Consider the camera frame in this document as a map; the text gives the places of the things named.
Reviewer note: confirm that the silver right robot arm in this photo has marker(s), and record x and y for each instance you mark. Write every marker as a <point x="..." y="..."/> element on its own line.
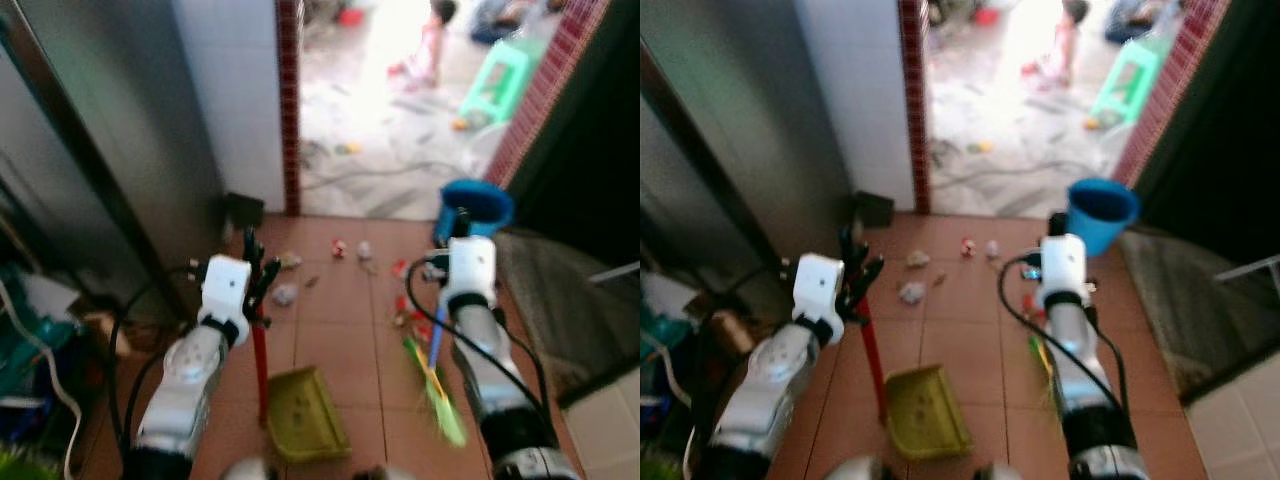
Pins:
<point x="1075" y="345"/>
<point x="490" y="350"/>

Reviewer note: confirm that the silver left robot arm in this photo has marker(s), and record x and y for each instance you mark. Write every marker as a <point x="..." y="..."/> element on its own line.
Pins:
<point x="770" y="380"/>
<point x="190" y="375"/>

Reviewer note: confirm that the grey floor mat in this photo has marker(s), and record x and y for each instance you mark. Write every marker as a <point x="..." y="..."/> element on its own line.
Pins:
<point x="570" y="310"/>
<point x="1200" y="320"/>

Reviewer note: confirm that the blue plastic bucket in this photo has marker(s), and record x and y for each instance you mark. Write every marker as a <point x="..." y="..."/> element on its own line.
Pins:
<point x="1100" y="215"/>
<point x="478" y="205"/>

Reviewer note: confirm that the large crumpled white paper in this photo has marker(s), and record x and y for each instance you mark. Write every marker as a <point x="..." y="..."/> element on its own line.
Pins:
<point x="911" y="293"/>
<point x="285" y="295"/>

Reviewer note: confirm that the crumpled beige paper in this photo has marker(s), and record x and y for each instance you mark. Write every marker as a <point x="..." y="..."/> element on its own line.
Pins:
<point x="917" y="258"/>
<point x="291" y="260"/>

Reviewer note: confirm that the small black box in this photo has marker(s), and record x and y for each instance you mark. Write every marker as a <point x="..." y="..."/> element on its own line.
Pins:
<point x="873" y="208"/>
<point x="244" y="210"/>

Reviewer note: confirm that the small white paper scrap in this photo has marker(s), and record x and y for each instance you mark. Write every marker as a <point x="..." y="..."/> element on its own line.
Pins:
<point x="992" y="250"/>
<point x="364" y="250"/>

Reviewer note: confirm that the red litter piece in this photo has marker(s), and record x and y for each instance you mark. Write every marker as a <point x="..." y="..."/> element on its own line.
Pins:
<point x="400" y="269"/>
<point x="1033" y="308"/>

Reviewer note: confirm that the red and white wrapper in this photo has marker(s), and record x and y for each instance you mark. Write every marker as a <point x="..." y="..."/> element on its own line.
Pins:
<point x="967" y="247"/>
<point x="339" y="248"/>

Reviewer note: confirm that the yellow toy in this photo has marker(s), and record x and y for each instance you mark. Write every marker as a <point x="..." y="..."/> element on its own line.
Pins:
<point x="351" y="148"/>
<point x="981" y="146"/>

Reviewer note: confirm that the brown cardboard box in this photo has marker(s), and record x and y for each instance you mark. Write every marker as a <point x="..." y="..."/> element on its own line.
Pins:
<point x="105" y="335"/>
<point x="735" y="333"/>

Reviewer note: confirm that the green plastic stool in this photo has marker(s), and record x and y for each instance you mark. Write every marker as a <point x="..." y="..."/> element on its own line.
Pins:
<point x="498" y="75"/>
<point x="1130" y="75"/>

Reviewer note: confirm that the grey metal door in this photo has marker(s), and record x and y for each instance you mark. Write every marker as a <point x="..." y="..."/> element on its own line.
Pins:
<point x="750" y="130"/>
<point x="130" y="130"/>

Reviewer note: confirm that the small child in pink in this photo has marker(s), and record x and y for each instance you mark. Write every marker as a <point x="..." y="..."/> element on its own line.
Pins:
<point x="430" y="50"/>
<point x="1062" y="50"/>

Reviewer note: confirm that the grey robot left knee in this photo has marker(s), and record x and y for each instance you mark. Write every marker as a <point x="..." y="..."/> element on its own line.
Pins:
<point x="246" y="470"/>
<point x="852" y="469"/>

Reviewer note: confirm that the grey robot knee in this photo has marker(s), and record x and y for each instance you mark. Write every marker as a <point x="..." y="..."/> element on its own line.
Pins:
<point x="852" y="469"/>
<point x="382" y="473"/>
<point x="246" y="470"/>
<point x="997" y="472"/>

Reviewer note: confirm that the teal plastic bag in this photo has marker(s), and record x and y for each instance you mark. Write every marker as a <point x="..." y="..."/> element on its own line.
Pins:
<point x="660" y="345"/>
<point x="20" y="330"/>

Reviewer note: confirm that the seated person in dark clothes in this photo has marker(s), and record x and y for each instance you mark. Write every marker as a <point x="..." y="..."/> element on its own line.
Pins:
<point x="500" y="18"/>
<point x="1135" y="18"/>

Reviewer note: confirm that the red bowl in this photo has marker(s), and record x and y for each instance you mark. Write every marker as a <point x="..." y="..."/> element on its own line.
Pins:
<point x="986" y="16"/>
<point x="350" y="16"/>

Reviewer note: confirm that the grey robot right knee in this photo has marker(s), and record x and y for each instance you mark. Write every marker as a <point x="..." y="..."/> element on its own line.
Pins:
<point x="382" y="473"/>
<point x="997" y="472"/>

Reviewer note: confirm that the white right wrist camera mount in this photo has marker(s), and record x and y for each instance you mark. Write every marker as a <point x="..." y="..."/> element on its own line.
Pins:
<point x="472" y="268"/>
<point x="1063" y="265"/>

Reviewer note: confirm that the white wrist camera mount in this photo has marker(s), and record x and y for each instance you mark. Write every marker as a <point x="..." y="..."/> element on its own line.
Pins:
<point x="472" y="268"/>
<point x="820" y="285"/>
<point x="224" y="285"/>
<point x="1063" y="265"/>

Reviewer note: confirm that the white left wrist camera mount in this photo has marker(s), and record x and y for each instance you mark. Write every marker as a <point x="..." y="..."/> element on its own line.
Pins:
<point x="820" y="285"/>
<point x="224" y="285"/>

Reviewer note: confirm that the white metal rail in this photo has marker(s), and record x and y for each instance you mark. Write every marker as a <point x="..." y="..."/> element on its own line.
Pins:
<point x="615" y="273"/>
<point x="1248" y="267"/>

